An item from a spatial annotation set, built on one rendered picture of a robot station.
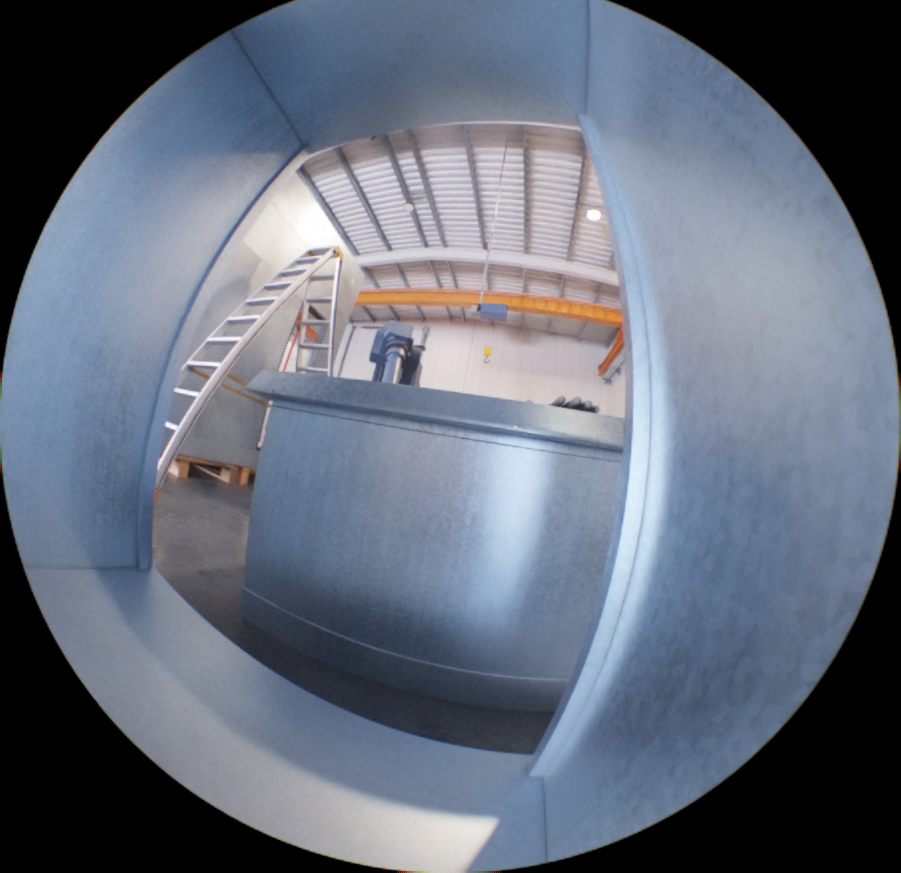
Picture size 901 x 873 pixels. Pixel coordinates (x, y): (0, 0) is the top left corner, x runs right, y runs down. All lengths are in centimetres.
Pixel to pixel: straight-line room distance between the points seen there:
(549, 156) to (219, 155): 788
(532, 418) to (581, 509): 20
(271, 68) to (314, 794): 138
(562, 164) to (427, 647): 856
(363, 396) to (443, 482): 22
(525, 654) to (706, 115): 78
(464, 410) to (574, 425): 20
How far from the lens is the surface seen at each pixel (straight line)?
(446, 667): 67
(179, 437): 180
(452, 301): 1085
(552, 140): 817
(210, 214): 85
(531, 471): 55
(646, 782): 26
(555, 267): 1022
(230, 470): 299
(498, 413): 52
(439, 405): 53
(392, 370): 225
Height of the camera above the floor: 49
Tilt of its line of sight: 11 degrees up
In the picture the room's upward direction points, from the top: 11 degrees clockwise
